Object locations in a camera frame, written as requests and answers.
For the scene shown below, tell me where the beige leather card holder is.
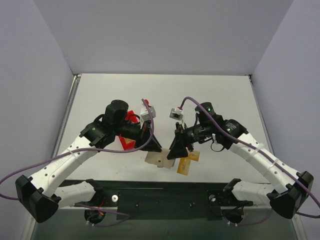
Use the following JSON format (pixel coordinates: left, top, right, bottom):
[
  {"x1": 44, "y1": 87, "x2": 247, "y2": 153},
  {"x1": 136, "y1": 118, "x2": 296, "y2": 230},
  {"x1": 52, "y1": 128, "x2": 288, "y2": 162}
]
[{"x1": 144, "y1": 148, "x2": 176, "y2": 169}]

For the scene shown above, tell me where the gold vip card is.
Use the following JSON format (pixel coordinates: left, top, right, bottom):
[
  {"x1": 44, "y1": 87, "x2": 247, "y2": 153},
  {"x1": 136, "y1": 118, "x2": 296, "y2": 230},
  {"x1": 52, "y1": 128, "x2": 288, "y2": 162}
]
[
  {"x1": 186, "y1": 150, "x2": 200, "y2": 162},
  {"x1": 177, "y1": 158, "x2": 192, "y2": 176}
]

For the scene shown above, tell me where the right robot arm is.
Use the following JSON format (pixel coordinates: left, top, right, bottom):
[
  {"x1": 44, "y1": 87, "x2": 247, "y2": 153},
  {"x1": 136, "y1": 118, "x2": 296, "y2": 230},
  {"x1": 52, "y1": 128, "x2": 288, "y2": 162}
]
[{"x1": 167, "y1": 102, "x2": 314, "y2": 219}]

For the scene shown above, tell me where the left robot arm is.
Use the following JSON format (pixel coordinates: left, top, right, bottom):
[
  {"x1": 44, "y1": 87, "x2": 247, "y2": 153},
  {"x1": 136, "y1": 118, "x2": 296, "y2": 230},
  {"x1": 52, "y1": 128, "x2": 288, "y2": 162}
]
[{"x1": 15, "y1": 99, "x2": 162, "y2": 223}]

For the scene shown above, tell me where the red plastic bin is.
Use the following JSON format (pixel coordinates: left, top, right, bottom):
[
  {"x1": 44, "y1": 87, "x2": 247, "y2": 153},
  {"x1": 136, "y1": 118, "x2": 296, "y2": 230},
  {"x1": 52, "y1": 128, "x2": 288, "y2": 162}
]
[{"x1": 118, "y1": 110, "x2": 140, "y2": 150}]

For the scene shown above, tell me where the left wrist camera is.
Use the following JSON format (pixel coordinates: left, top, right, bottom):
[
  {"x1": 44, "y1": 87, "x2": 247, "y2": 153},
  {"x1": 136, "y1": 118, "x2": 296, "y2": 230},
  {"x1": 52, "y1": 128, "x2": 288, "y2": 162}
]
[{"x1": 140, "y1": 99, "x2": 156, "y2": 123}]

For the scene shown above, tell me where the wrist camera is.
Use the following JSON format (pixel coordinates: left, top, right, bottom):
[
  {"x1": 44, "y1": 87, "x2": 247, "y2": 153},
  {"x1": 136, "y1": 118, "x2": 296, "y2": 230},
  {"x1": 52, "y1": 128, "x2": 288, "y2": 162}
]
[
  {"x1": 140, "y1": 99, "x2": 156, "y2": 123},
  {"x1": 169, "y1": 107, "x2": 184, "y2": 121}
]

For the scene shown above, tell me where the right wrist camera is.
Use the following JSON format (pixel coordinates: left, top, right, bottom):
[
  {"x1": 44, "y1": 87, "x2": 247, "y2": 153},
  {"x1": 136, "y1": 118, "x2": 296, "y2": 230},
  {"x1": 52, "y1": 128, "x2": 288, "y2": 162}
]
[{"x1": 169, "y1": 107, "x2": 184, "y2": 121}]

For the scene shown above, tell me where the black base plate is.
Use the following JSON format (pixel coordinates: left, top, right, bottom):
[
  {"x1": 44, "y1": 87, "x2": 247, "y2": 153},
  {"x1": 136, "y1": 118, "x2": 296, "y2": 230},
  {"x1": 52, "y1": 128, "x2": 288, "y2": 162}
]
[{"x1": 76, "y1": 180, "x2": 253, "y2": 221}]

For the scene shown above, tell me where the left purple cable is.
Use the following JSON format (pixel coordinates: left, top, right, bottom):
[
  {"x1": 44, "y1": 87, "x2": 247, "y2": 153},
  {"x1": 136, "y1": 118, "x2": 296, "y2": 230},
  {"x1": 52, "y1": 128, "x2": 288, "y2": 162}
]
[{"x1": 0, "y1": 98, "x2": 156, "y2": 227}]

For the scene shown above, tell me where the purple cable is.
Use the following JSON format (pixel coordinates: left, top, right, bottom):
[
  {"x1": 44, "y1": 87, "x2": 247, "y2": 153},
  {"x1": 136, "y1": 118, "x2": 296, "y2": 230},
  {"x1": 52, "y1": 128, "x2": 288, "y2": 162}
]
[
  {"x1": 179, "y1": 96, "x2": 320, "y2": 227},
  {"x1": 0, "y1": 98, "x2": 156, "y2": 227}
]

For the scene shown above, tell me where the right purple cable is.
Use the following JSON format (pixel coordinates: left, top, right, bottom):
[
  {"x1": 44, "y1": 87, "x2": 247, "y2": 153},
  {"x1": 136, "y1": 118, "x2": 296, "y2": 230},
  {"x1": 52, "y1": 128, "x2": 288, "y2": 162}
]
[{"x1": 179, "y1": 96, "x2": 320, "y2": 227}]

